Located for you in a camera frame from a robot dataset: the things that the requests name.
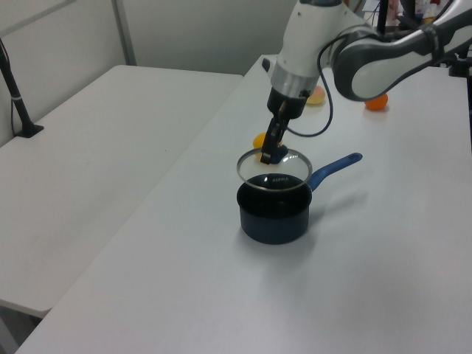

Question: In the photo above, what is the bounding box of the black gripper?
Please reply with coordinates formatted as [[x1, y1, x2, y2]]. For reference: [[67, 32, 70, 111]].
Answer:
[[259, 87, 309, 164]]

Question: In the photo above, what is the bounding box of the glass lid with blue knob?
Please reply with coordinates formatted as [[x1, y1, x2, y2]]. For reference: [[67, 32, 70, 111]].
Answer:
[[235, 145, 314, 193]]

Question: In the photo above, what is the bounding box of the yellow bell pepper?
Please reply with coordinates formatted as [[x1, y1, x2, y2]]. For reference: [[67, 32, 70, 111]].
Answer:
[[252, 132, 285, 150]]

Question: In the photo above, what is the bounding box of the pink yellow peach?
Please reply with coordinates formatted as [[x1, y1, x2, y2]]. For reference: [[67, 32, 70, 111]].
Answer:
[[306, 85, 326, 106]]

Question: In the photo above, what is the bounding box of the orange mandarin fruit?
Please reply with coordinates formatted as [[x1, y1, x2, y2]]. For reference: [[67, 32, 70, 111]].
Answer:
[[364, 93, 390, 112]]

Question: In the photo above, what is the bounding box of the black vertical pole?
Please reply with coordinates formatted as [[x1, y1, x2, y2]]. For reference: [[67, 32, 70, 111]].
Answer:
[[376, 0, 390, 34]]

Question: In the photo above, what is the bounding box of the white side table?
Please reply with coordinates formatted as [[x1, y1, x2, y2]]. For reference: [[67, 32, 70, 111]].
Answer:
[[0, 64, 245, 319]]

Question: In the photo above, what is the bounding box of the black table edge clamp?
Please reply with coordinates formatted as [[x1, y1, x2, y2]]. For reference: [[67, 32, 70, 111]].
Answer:
[[447, 54, 472, 77]]

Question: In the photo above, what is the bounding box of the black pole stand with base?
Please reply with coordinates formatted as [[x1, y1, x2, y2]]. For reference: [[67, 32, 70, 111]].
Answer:
[[0, 36, 45, 139]]

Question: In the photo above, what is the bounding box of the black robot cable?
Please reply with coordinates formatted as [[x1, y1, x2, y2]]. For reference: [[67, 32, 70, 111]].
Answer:
[[285, 31, 378, 138]]

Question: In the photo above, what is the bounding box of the dark saucepan with blue handle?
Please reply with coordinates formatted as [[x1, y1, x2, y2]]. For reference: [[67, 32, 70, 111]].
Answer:
[[235, 152, 364, 246]]

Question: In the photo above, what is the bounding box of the grey partition post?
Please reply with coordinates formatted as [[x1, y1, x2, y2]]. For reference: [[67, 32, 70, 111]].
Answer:
[[111, 0, 138, 67]]

